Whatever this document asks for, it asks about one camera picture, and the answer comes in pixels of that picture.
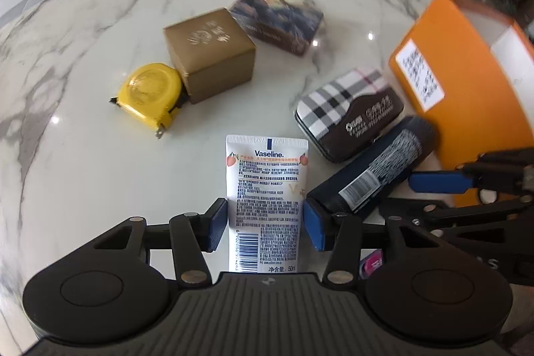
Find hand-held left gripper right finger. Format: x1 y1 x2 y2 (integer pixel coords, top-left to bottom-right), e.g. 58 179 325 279
303 198 444 291

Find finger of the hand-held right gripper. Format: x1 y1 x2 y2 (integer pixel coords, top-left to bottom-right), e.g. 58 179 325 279
377 195 534 240
408 151 534 200

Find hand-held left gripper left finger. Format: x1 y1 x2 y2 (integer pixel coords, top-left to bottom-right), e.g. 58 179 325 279
89 198 229 291

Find dark blue tube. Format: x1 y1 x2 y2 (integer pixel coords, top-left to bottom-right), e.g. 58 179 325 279
306 115 437 215

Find white hand cream tube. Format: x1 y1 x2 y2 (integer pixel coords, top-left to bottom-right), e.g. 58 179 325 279
225 134 310 274

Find orange cardboard box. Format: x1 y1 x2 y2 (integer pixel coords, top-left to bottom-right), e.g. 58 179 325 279
388 0 534 209

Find illustrated card box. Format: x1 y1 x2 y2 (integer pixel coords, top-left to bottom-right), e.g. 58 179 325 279
229 0 325 57

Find small pink object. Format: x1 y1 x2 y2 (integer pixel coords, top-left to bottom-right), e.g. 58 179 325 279
359 250 384 278

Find plaid zip case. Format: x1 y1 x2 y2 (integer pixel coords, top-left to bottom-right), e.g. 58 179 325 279
294 66 405 164

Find yellow tape measure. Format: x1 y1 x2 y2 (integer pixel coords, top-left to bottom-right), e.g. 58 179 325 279
109 63 184 140

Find gold square box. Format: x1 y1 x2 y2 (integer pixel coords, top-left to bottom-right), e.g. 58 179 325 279
163 8 256 105

